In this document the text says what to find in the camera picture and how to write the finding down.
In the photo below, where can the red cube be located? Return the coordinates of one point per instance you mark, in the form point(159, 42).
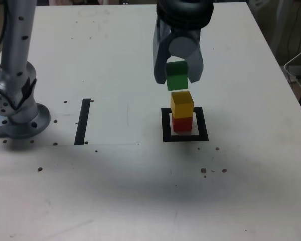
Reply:
point(181, 124)

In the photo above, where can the green cube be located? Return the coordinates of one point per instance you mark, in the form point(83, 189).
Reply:
point(176, 80)

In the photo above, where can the black tape square outline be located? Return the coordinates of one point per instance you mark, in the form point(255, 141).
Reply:
point(165, 128)

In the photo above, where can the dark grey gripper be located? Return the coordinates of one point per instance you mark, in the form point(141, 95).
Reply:
point(185, 32)

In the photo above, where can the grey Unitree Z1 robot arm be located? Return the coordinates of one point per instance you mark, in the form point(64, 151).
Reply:
point(17, 50)

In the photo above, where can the yellow cube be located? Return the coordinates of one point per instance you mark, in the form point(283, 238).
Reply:
point(181, 105)

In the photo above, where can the black tape strip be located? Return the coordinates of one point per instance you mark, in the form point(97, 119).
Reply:
point(82, 120)

